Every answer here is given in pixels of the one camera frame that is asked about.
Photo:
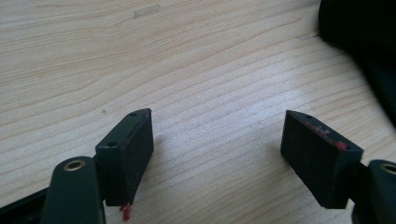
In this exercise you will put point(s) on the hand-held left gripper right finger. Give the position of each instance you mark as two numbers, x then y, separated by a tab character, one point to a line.
317	161

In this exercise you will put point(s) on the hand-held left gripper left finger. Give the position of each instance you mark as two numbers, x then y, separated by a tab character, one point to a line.
124	161

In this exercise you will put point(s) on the black cloth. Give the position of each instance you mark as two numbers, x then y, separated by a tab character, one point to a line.
364	40

